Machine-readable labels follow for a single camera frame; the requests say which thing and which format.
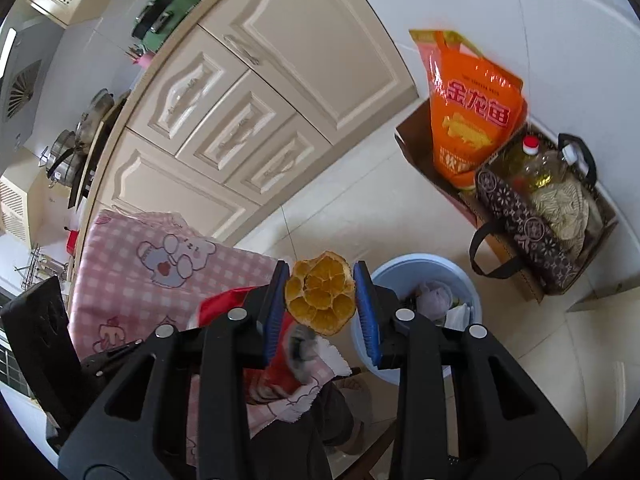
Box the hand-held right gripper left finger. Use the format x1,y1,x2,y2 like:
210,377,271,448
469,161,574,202
57,260,291,480

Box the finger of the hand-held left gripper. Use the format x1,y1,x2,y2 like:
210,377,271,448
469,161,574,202
80,339,151,378

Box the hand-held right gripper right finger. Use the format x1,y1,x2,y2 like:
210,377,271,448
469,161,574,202
352,261,588,480

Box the red snack wrapper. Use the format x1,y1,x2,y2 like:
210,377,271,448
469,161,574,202
192,287,323,396

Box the orange peel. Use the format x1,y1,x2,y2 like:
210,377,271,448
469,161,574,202
284,251,357,336

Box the pale blue trash bin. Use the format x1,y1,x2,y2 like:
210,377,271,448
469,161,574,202
350,253,483,387

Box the crumpled grey plastic wrap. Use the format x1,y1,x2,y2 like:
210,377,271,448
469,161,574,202
417,281,453,323

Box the steel utensil rack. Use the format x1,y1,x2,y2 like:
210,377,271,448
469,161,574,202
15,245,68,291

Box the pink checked tablecloth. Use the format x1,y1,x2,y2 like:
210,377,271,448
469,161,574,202
67,210,351,461

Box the cream cabinet drawer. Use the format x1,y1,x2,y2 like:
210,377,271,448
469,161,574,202
177,70,297,186
225,115,335,207
127,25,251,157

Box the black gas stove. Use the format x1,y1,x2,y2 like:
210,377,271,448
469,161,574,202
67,92,131,211

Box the brown cardboard box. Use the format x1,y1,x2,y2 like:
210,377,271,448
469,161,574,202
394,95,620,303

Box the patterned tote bag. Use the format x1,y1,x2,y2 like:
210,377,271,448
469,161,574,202
469,132,601,297

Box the steel steamer pot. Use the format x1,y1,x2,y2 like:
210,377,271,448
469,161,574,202
40,129,87,188

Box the beige knitted cloth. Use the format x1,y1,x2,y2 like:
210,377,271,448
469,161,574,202
530,180,593,256

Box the cooking oil bottle red cap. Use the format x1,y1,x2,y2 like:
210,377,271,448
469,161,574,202
505,135,571,196

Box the steel frying pan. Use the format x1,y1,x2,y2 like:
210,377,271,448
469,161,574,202
75,88,117,147

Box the orange rice bag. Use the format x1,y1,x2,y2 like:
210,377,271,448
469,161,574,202
409,29,528,192

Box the range hood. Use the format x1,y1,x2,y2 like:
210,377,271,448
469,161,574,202
0,15,68,133

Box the cream lower kitchen cabinets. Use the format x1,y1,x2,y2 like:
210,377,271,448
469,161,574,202
97,0,418,246

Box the green electric grill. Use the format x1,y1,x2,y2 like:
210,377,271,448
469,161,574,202
131,0,207,41

